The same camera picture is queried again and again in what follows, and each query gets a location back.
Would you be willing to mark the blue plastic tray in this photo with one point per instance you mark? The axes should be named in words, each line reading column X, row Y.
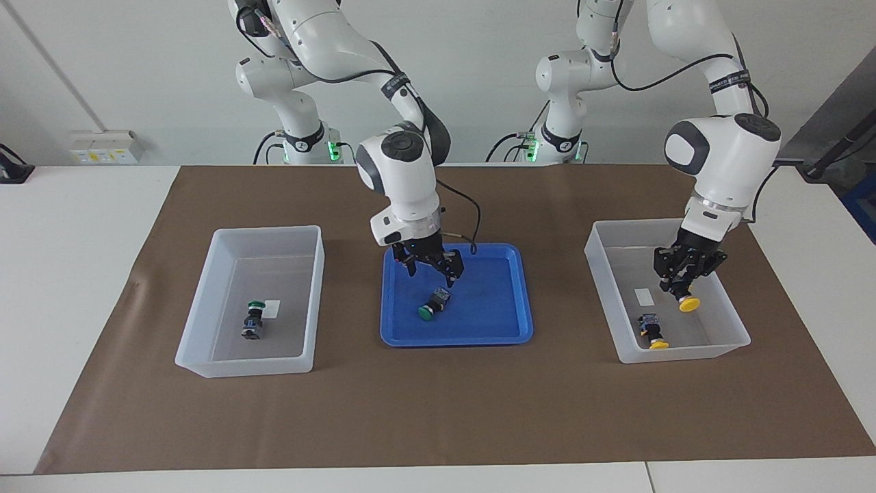
column 479, row 308

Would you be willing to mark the yellow push button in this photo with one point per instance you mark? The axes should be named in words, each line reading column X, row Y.
column 689, row 304
column 653, row 332

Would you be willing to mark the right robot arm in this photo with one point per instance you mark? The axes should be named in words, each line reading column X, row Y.
column 404, row 178

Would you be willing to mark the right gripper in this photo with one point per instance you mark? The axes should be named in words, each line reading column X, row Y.
column 423, row 248

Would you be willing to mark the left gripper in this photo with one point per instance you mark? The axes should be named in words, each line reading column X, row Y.
column 697, row 244

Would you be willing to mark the clear plastic box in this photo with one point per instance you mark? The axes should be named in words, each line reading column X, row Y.
column 705, row 342
column 233, row 342

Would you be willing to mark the white wall socket box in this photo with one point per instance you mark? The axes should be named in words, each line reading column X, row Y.
column 106, row 146

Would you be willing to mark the green push button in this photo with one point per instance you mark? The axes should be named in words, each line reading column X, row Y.
column 254, row 320
column 432, row 305

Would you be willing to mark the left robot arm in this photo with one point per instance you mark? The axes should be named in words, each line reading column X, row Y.
column 725, row 157

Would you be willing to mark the black stand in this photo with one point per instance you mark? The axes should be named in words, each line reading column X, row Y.
column 14, row 170
column 831, row 152

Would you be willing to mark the white paper label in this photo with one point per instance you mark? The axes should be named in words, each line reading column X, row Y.
column 273, row 309
column 645, row 296

